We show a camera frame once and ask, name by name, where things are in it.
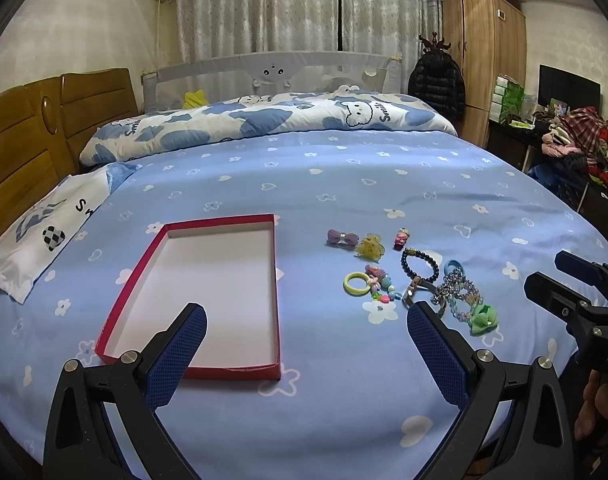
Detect wooden wardrobe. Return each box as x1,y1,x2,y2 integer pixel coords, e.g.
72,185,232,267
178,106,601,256
443,0,526,148

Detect red shallow box tray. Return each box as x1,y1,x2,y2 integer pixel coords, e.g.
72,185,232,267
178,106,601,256
96,214,282,380

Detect black monitor screen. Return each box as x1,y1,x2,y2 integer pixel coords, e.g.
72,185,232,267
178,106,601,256
537,65,601,113

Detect yellow hair tie ring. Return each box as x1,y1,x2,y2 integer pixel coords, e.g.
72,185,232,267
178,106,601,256
341,271,372,297

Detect person's right hand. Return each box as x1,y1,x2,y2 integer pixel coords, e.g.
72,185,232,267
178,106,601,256
574,370,608,440

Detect black bead bracelet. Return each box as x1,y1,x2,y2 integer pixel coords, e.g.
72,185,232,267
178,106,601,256
400,247,442,284

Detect black puffer jacket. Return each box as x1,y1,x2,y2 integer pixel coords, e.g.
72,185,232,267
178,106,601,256
407,32,465,122

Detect yellow star plush toy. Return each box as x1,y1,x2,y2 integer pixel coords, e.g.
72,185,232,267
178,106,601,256
182,89,208,110

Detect pink cartoon hair clip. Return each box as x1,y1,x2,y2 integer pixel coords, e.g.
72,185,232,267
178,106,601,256
393,228,410,252

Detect blue white cartoon quilt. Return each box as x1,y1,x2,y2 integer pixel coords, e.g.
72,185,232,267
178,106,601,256
80,84,456,167

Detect pile of clothes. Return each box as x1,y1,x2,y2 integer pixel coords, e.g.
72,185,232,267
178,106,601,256
532,106,608,189

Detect colourful candy bead bracelet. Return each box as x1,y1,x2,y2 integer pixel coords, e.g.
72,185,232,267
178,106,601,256
364,264,404,305

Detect grey lace curtains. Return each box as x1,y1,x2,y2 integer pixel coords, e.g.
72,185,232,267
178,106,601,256
175,0,443,80

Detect yellow hair claw clip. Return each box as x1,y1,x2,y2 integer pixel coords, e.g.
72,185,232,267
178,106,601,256
355,233,385,262

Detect purple bow hair tie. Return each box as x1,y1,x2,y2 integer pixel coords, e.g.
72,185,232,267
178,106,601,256
325,228,361,250

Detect white blue pillow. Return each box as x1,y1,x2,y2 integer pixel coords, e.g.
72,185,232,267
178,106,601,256
0,162,138,304

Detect pastel crystal bead bracelet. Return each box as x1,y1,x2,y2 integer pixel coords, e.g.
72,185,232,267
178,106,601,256
432,268,485,324

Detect grey bed guard rail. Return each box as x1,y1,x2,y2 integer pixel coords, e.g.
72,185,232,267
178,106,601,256
142,51,403,113

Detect wooden headboard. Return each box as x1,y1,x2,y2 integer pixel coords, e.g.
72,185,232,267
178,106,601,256
0,68,137,236

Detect green white boxes stack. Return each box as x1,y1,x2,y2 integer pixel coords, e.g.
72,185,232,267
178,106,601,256
489,75,524,124

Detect light blue patterned bedsheet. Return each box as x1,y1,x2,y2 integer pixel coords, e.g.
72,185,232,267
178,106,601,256
0,131,608,479

